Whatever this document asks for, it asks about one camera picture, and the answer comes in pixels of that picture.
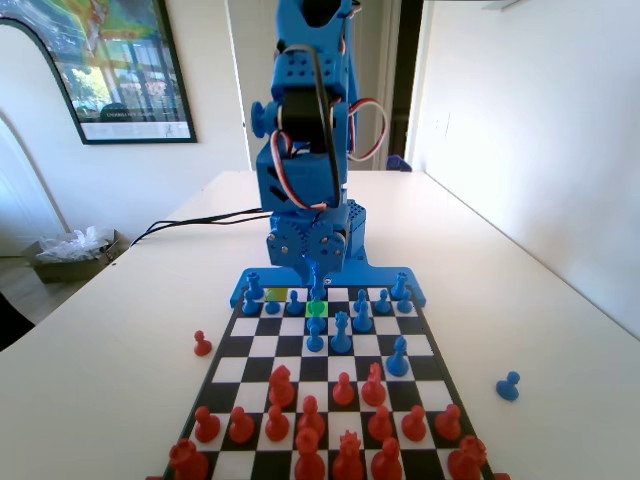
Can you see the white light switch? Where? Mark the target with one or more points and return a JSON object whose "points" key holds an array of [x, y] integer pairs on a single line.
{"points": [[443, 124]]}

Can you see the brown cardboard box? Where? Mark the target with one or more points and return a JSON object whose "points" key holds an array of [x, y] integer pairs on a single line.
{"points": [[60, 272]]}

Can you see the black and white chessboard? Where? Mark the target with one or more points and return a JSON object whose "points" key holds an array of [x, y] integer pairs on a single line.
{"points": [[250, 372]]}

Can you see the blue printed robot arm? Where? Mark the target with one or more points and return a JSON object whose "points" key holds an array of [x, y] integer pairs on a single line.
{"points": [[310, 175]]}

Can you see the blue chess queen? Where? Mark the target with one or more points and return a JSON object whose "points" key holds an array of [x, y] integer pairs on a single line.
{"points": [[341, 335]]}

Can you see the red plastic chess knight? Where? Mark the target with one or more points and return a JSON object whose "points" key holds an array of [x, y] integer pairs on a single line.
{"points": [[281, 387], [373, 386]]}

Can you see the blue chair back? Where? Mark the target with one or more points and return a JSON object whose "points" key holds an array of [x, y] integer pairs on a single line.
{"points": [[397, 162]]}

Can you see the white door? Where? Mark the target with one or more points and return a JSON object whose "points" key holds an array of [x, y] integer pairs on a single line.
{"points": [[380, 75]]}

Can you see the red plastic chess queen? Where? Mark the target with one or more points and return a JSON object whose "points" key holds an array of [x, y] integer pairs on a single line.
{"points": [[348, 460]]}

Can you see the black framed wall poster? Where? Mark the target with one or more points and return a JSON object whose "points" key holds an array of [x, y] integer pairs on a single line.
{"points": [[125, 75]]}

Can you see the blue printed base plate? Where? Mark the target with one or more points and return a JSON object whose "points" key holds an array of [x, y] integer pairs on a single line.
{"points": [[370, 277]]}

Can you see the black chair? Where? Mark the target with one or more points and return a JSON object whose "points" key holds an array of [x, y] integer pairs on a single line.
{"points": [[12, 320]]}

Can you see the clear crumpled plastic wrap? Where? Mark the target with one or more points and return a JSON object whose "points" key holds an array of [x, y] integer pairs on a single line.
{"points": [[75, 245]]}

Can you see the red plastic chess rook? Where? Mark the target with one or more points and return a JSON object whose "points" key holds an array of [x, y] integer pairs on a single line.
{"points": [[467, 457], [188, 460]]}

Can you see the red plastic chess bishop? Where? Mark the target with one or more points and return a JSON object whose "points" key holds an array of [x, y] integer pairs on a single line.
{"points": [[311, 415], [386, 460]]}

